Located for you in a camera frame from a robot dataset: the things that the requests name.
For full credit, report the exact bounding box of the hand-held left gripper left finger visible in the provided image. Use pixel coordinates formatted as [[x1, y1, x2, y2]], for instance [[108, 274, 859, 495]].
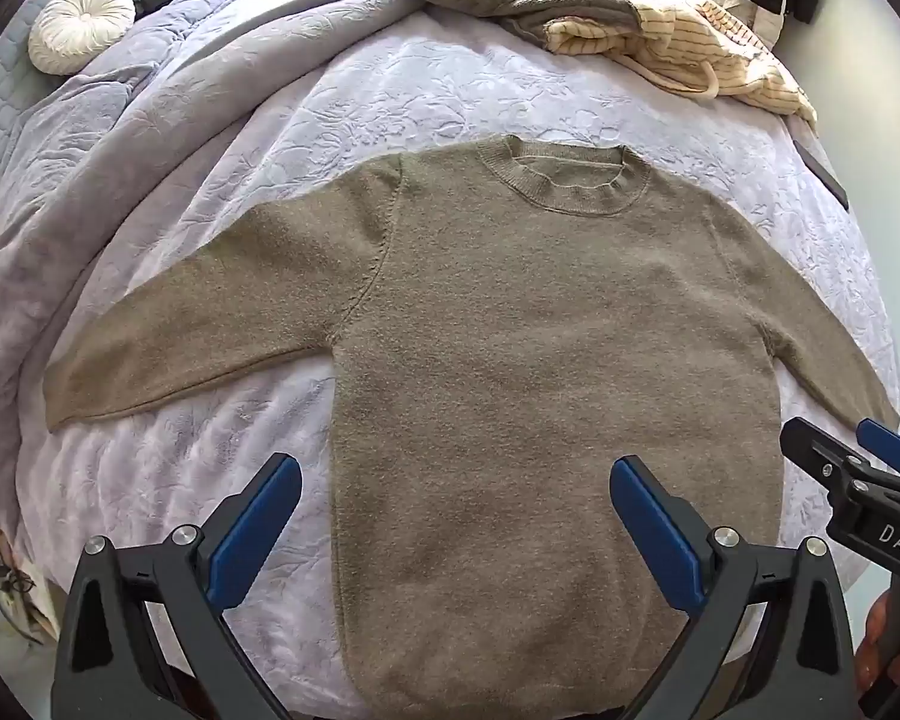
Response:
[[51, 452, 302, 720]]

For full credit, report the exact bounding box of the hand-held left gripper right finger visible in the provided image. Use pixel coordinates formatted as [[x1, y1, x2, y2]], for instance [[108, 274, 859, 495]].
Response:
[[607, 454, 861, 720]]

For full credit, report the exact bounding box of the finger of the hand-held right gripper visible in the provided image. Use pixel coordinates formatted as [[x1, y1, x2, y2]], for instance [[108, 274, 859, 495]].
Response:
[[779, 416, 867, 492], [856, 418, 900, 500]]

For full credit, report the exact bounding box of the olive knit sweater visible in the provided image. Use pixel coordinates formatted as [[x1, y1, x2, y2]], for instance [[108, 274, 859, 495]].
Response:
[[43, 133, 900, 713]]

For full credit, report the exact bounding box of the person's right hand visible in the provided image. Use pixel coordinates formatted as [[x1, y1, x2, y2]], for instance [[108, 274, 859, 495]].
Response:
[[853, 589, 898, 695]]

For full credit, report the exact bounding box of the cream striped garment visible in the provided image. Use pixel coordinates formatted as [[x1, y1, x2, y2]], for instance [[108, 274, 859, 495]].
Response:
[[544, 0, 818, 125]]

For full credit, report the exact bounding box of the lilac embossed blanket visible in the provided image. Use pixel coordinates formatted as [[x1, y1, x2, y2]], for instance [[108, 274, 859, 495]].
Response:
[[0, 0, 900, 720]]

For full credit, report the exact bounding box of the grey quilted headboard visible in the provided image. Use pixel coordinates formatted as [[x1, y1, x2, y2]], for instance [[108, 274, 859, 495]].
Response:
[[0, 0, 160, 192]]

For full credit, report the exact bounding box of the round white pillow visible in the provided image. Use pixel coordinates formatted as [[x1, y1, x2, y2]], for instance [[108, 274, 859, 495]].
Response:
[[28, 0, 136, 76]]

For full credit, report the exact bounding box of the tangle of cables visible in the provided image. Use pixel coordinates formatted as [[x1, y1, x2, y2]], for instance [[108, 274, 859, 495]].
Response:
[[0, 510, 46, 642]]

